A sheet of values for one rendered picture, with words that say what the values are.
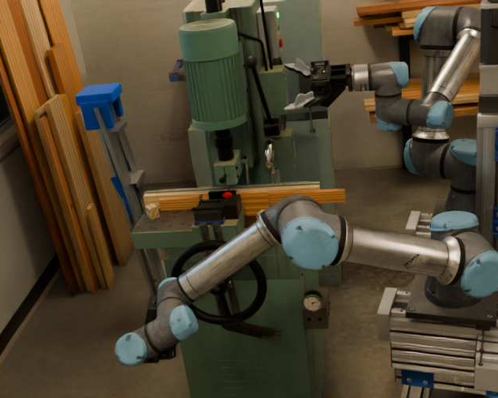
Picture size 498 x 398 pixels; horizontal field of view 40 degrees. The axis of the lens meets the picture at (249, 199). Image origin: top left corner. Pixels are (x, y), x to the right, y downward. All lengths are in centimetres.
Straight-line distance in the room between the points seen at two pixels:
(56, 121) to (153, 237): 137
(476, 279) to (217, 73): 95
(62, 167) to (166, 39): 142
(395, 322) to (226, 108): 80
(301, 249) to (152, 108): 334
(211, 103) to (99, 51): 271
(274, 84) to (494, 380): 114
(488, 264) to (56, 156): 235
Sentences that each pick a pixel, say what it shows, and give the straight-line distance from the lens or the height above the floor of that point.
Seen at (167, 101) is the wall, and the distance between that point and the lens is 473.
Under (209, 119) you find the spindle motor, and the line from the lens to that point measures 212.
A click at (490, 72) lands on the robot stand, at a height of 136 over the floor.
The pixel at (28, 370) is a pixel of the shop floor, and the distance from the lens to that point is 337.
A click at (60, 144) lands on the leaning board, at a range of 349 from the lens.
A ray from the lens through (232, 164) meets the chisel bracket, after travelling 220.
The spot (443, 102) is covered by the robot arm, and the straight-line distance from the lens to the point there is 196.
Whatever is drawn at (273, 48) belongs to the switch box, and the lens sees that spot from 239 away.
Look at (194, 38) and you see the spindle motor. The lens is 206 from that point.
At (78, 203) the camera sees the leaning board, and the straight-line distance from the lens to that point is 359.
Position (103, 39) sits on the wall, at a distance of 473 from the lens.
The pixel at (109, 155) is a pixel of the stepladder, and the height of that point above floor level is 89.
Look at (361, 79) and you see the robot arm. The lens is 198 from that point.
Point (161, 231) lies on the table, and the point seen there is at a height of 90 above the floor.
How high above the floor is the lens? 188
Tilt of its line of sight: 24 degrees down
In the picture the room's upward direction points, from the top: 8 degrees counter-clockwise
